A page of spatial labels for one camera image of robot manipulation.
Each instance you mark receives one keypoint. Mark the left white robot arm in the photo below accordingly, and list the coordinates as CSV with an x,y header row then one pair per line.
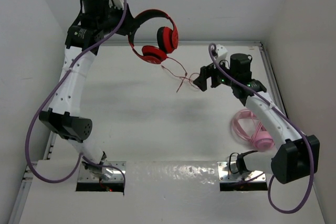
x,y
60,111

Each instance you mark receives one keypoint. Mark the metal base plate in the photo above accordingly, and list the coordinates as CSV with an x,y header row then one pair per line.
x,y
110,174
228,173

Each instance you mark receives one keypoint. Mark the pink headphones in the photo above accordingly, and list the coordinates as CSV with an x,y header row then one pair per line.
x,y
258,138

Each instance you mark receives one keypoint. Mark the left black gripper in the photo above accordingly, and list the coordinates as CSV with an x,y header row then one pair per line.
x,y
125,21

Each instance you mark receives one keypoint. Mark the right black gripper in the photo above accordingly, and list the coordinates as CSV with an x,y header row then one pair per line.
x,y
205,72

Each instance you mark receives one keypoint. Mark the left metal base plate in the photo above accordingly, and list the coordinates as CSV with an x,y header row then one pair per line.
x,y
110,174

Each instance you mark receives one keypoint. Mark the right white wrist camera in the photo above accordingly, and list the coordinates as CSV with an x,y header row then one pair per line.
x,y
219,52

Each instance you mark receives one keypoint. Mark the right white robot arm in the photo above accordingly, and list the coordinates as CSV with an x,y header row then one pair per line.
x,y
296,155

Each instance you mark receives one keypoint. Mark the red black headphones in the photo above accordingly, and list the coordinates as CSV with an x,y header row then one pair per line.
x,y
167,38

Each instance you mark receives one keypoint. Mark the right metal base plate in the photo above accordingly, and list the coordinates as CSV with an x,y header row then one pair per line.
x,y
228,173

